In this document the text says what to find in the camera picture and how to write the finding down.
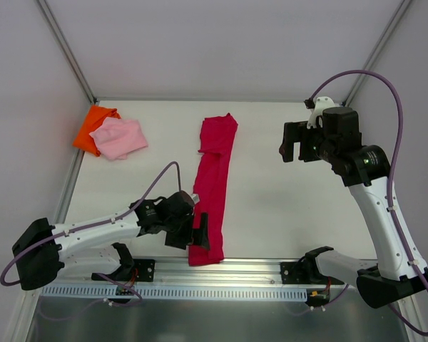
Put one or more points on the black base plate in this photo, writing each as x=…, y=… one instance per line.
x=292, y=272
x=140, y=270

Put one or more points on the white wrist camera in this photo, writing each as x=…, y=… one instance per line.
x=195, y=198
x=316, y=107

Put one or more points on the right aluminium frame post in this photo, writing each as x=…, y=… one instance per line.
x=373, y=58

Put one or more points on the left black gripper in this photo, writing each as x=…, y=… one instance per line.
x=187, y=236

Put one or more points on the white slotted cable duct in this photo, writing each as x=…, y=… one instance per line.
x=216, y=293

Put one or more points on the aluminium frame post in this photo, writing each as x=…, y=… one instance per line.
x=373, y=58
x=53, y=25

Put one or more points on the pink folded t shirt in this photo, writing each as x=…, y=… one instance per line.
x=116, y=138

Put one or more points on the magenta t shirt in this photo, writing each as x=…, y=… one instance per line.
x=217, y=136

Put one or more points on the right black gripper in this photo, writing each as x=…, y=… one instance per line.
x=304, y=141

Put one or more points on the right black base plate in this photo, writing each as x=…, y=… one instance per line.
x=292, y=272

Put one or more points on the aluminium mounting rail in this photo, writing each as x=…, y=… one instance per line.
x=169, y=271

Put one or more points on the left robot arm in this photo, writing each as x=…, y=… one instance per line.
x=45, y=252

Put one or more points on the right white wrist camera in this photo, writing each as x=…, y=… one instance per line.
x=316, y=107

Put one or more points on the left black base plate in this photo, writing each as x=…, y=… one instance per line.
x=140, y=270

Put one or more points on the orange folded t shirt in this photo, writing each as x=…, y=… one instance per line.
x=93, y=120

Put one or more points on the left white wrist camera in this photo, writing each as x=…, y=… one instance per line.
x=195, y=198

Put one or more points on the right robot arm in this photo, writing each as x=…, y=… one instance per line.
x=335, y=137

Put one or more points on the left aluminium frame post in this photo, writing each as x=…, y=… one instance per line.
x=53, y=25

